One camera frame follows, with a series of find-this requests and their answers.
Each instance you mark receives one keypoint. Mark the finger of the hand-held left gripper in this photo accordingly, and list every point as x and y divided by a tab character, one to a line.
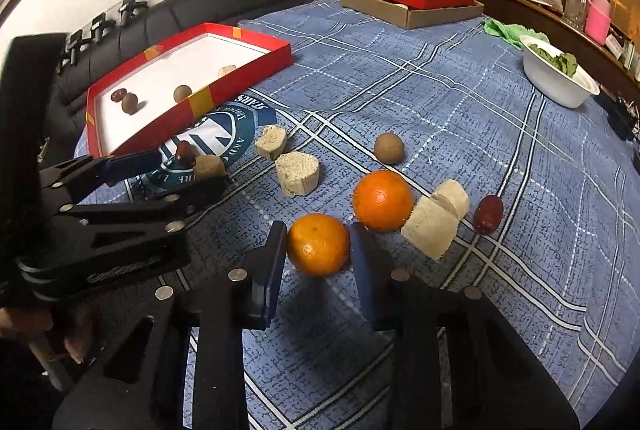
200	192
127	164

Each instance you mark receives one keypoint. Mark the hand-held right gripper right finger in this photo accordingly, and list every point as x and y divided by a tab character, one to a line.
370	280

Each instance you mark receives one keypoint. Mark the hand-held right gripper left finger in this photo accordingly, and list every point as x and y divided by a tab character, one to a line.
267	280

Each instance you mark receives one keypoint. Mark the beige sugarcane piece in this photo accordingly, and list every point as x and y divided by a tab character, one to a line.
227	70
270	142
456	197
210	165
430	227
297	172

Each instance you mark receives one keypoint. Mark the red date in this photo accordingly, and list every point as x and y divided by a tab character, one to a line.
117	95
487	215
187	153

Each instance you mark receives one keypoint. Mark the orange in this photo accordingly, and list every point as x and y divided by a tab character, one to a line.
382	200
317	245

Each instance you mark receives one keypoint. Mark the red box with white inside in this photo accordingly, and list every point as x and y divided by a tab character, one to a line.
200	54

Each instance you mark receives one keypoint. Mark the person's left hand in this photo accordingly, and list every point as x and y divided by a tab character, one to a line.
77	332

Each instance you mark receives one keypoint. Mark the brown round fruit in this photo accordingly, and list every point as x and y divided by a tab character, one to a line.
389	148
182	93
130	103

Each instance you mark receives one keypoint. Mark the black clamp device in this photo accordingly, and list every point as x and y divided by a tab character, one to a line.
100	25
131	7
75	43

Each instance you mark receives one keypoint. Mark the blue plaid tablecloth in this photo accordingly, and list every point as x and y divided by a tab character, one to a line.
450	109

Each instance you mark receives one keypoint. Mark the white bowl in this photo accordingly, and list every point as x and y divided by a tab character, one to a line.
550	84

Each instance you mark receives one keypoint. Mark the brown cardboard box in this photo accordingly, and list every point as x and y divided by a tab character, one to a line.
435	17

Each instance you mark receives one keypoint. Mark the green cloth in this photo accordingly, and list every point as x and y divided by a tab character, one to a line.
510	32

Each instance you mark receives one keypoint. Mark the green leafy vegetable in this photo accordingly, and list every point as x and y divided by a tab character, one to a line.
562	62

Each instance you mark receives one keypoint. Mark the glass jar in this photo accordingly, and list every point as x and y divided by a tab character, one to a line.
576	4

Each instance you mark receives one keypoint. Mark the pink cup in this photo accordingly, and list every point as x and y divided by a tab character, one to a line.
597	22

